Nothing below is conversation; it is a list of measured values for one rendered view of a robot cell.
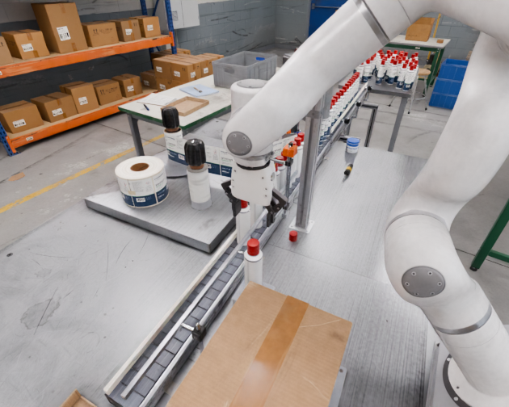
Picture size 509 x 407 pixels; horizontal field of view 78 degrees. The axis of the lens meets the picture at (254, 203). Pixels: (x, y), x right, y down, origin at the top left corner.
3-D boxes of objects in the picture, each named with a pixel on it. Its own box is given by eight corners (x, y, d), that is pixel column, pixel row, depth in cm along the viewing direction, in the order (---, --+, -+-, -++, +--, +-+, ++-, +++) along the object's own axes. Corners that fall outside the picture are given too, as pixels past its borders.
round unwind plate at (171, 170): (173, 145, 185) (172, 144, 184) (217, 157, 174) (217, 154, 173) (135, 169, 162) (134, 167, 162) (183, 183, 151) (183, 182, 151)
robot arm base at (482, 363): (462, 333, 82) (428, 279, 79) (559, 347, 66) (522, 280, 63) (439, 399, 72) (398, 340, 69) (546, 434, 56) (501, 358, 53)
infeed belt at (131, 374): (316, 142, 197) (316, 136, 195) (329, 145, 194) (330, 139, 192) (111, 402, 78) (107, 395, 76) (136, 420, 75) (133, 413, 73)
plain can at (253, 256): (250, 283, 98) (249, 233, 86) (264, 289, 96) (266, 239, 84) (241, 295, 94) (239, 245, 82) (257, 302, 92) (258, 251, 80)
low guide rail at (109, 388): (280, 178, 152) (280, 174, 151) (283, 179, 152) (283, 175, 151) (104, 392, 75) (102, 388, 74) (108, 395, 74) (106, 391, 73)
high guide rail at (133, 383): (296, 172, 147) (296, 169, 146) (298, 173, 146) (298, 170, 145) (122, 398, 69) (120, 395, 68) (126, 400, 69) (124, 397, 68)
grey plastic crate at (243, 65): (245, 72, 352) (244, 50, 339) (276, 77, 336) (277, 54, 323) (212, 86, 310) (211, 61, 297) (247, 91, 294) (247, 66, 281)
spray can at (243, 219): (241, 235, 122) (239, 191, 110) (253, 240, 120) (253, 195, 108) (234, 244, 118) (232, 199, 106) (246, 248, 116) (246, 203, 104)
